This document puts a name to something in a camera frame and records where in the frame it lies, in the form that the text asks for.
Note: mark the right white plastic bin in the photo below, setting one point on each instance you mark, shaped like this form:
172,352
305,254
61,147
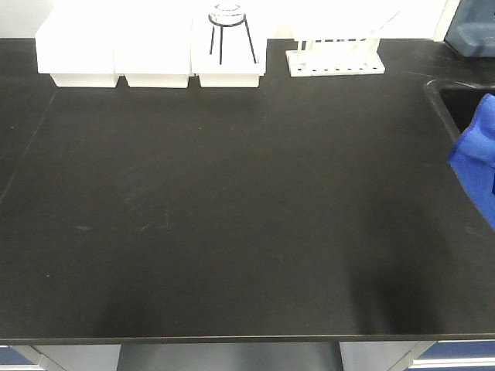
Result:
238,68

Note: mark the black recessed sink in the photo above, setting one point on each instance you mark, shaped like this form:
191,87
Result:
455,102

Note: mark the blue cabinet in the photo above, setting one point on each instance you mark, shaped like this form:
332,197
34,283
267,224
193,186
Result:
22,357
456,355

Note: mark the white test tube rack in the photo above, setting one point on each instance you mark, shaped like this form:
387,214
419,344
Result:
337,44

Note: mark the left white plastic bin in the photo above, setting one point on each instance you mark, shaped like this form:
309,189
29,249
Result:
75,46

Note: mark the white plastic bin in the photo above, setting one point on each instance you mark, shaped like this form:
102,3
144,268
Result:
152,48
75,46
238,68

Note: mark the blue left cabinet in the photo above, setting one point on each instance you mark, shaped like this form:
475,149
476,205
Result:
22,357

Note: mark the black wire tripod stand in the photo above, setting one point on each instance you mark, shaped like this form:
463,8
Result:
221,40

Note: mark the blue grey container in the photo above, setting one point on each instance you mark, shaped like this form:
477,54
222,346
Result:
471,32

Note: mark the blue microfiber cloth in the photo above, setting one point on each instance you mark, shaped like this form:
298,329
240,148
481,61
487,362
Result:
472,159

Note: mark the blue right cabinet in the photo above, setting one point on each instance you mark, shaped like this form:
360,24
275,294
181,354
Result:
456,355

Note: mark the middle white plastic bin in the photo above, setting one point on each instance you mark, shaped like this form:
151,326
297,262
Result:
152,48

